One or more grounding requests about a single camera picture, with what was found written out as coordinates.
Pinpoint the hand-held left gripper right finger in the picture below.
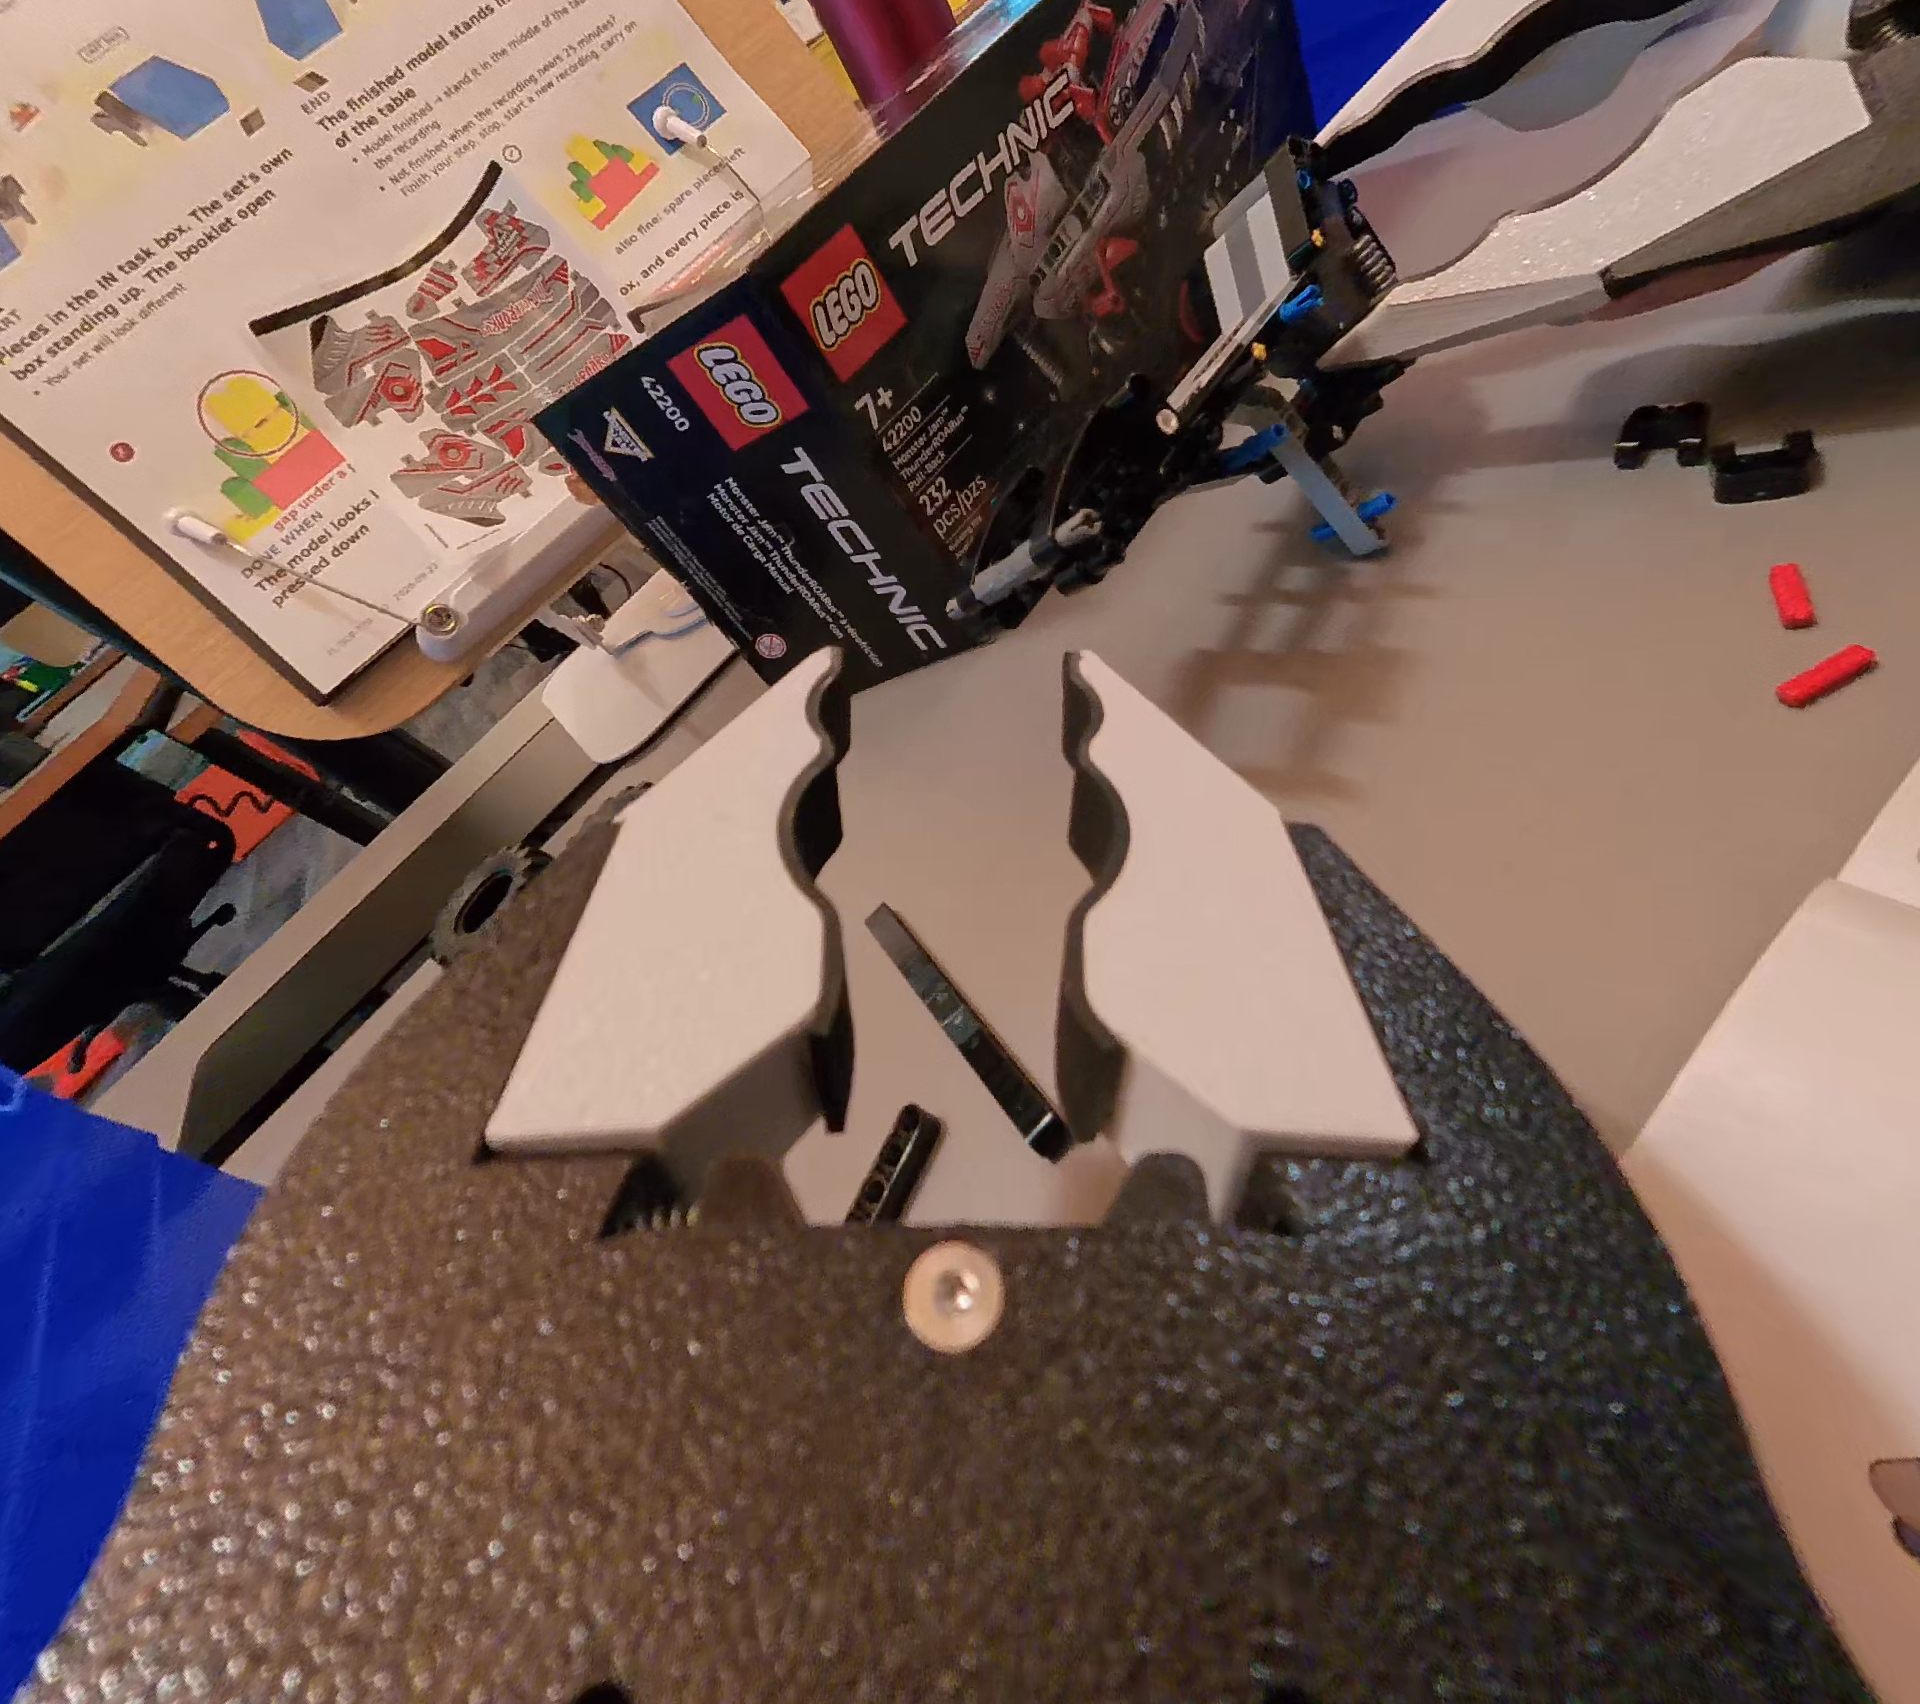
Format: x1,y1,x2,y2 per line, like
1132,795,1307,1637
1058,653,1419,1173

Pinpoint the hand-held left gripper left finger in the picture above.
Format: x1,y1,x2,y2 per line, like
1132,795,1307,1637
482,649,850,1173

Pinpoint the black grey brick chassis model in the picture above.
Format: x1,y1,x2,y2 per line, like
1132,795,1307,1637
947,136,1404,626

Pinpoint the black brick connector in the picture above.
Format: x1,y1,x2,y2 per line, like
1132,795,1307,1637
1710,431,1821,502
1614,397,1711,473

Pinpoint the black toy tire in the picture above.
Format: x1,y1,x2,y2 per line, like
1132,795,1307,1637
434,835,561,971

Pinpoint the white board stand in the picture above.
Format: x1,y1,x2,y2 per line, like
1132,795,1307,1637
532,570,751,768

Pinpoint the long black brick beam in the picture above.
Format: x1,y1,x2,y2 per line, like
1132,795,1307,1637
865,900,1074,1161

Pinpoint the small black brick beam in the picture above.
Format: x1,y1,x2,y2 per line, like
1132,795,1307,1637
842,1107,944,1230

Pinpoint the black toy set box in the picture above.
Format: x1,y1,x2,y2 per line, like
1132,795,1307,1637
532,0,1318,694

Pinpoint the wooden display board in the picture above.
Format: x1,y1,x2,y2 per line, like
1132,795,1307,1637
0,0,902,748

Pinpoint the red grey sticker sheet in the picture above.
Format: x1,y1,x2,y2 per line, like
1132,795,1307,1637
248,160,637,558

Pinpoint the building instruction booklet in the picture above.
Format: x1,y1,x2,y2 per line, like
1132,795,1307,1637
1621,803,1920,1676

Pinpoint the blue bin with tag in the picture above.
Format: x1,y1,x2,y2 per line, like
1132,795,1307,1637
0,1068,265,1704

